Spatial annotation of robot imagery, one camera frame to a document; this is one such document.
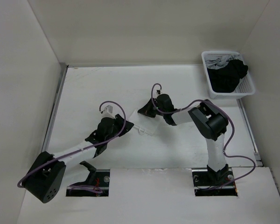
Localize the grey tank top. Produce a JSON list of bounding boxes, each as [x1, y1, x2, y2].
[[204, 55, 240, 70]]

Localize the black tank top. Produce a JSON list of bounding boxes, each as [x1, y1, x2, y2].
[[207, 59, 248, 93]]

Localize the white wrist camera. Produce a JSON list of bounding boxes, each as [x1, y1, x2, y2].
[[101, 105, 115, 119], [153, 89, 163, 98]]

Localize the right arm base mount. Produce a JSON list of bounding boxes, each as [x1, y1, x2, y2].
[[192, 168, 238, 196]]

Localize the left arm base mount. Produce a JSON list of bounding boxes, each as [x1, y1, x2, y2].
[[66, 161, 111, 197]]

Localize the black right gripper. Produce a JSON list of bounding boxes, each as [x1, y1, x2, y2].
[[138, 98, 166, 118]]

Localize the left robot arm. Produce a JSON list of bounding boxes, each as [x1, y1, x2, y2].
[[18, 114, 134, 203]]

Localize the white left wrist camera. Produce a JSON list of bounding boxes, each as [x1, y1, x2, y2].
[[101, 105, 115, 119]]

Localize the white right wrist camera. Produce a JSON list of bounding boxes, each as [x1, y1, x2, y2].
[[153, 89, 163, 98]]

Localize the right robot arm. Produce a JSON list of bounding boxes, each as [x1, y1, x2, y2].
[[138, 94, 229, 185]]

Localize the white tank top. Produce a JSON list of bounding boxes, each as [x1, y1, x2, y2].
[[128, 108, 161, 136]]

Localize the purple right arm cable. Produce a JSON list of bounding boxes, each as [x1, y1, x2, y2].
[[151, 83, 257, 191]]

